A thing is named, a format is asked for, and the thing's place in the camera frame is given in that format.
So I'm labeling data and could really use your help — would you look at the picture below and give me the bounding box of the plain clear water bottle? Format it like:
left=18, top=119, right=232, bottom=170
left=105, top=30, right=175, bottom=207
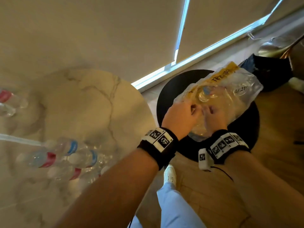
left=0, top=103, right=16, bottom=117

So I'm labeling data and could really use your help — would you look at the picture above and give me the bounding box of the wide beige roller blind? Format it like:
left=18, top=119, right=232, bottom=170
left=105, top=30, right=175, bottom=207
left=0, top=0, right=186, bottom=84

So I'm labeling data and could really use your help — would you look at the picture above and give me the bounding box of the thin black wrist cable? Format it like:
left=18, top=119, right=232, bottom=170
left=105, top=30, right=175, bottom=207
left=210, top=166, right=234, bottom=182

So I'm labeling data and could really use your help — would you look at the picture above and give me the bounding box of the white soft object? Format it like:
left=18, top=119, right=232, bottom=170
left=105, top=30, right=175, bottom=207
left=288, top=77, right=304, bottom=93

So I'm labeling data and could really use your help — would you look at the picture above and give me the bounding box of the person's left hand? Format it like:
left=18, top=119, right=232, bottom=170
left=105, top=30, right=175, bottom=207
left=161, top=100, right=203, bottom=141

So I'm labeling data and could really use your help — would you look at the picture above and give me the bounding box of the black round stool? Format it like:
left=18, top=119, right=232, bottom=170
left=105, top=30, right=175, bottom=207
left=156, top=69, right=260, bottom=162

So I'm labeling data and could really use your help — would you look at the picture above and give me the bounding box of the black left wristband with markers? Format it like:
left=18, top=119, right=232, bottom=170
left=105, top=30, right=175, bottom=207
left=137, top=127, right=179, bottom=171

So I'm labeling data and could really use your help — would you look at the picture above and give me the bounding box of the person's right forearm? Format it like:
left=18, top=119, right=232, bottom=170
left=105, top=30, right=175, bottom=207
left=220, top=151, right=304, bottom=228

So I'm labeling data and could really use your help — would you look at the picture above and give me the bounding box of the clear plastic rod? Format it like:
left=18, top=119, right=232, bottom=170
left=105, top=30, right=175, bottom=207
left=0, top=133, right=43, bottom=147

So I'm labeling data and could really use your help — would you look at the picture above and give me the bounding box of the white window frame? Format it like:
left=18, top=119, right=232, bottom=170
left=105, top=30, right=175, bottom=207
left=131, top=0, right=285, bottom=91

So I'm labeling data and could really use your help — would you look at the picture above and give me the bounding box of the red label water bottle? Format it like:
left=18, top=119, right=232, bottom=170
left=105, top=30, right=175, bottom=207
left=0, top=89, right=29, bottom=109

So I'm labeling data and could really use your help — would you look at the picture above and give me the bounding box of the narrow beige roller blind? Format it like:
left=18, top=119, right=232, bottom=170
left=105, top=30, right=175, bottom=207
left=176, top=0, right=283, bottom=63

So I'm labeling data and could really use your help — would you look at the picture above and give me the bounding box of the black bag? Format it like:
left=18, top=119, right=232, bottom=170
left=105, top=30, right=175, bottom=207
left=239, top=54, right=294, bottom=92

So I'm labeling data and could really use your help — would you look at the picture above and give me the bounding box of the clear yellow plastic bag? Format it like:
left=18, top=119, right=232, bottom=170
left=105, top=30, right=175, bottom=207
left=173, top=61, right=264, bottom=142

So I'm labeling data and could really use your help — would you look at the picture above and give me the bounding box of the person's right hand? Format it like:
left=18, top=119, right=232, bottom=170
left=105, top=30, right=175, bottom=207
left=201, top=105, right=228, bottom=137

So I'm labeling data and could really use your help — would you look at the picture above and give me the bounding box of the black right wristband with markers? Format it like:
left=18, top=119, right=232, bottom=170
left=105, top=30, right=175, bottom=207
left=198, top=129, right=250, bottom=172

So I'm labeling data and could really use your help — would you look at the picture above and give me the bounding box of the cluster of clear water bottles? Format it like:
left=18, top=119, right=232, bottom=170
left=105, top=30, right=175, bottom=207
left=15, top=137, right=115, bottom=196

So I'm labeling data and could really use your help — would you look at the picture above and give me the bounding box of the blue cap plastic bottle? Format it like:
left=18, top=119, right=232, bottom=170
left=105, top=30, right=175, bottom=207
left=198, top=86, right=215, bottom=102

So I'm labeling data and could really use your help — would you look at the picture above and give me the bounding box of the person's left forearm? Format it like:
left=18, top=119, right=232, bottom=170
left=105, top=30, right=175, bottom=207
left=53, top=148, right=159, bottom=228

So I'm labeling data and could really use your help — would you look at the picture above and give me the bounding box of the shiny metallic object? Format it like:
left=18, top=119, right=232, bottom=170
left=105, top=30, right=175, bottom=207
left=257, top=35, right=304, bottom=59

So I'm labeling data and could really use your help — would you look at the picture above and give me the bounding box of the black wristband with markers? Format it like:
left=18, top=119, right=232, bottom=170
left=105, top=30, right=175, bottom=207
left=137, top=127, right=179, bottom=171
left=198, top=129, right=250, bottom=172

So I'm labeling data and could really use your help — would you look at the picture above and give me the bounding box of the light blue trouser leg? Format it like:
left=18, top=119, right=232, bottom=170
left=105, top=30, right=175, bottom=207
left=129, top=182, right=206, bottom=228

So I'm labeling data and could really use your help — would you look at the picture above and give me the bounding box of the white shoe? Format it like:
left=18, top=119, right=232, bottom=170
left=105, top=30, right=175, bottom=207
left=164, top=164, right=177, bottom=187

